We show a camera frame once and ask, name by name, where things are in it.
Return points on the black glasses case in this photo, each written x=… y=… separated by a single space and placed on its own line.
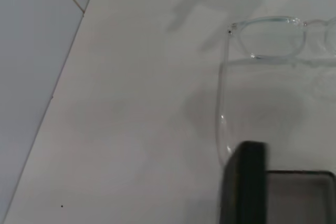
x=244 y=182

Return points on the clear white glasses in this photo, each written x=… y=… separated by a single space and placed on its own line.
x=273 y=20

